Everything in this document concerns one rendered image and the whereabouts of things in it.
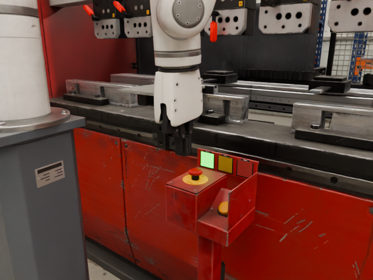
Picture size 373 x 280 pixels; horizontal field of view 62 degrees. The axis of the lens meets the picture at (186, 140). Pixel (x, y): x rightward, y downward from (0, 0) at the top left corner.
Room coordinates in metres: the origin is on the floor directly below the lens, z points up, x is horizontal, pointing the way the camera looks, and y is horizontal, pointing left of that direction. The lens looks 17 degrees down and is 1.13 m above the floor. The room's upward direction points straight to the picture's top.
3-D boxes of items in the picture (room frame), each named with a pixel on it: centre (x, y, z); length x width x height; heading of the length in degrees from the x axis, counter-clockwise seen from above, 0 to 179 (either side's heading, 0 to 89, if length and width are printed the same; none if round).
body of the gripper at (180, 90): (0.58, 0.01, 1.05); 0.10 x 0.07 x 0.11; 143
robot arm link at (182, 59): (0.58, 0.01, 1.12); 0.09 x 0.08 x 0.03; 143
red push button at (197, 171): (0.80, -0.02, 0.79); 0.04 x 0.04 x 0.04
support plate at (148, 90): (1.10, 0.08, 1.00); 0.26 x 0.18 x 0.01; 143
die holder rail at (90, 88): (1.55, 0.43, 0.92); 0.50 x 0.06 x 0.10; 53
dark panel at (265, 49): (1.77, -0.12, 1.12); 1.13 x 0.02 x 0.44; 53
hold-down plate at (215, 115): (1.15, 0.00, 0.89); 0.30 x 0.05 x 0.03; 53
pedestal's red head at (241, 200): (0.78, -0.07, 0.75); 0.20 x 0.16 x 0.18; 53
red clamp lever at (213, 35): (1.08, -0.09, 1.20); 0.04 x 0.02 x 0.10; 143
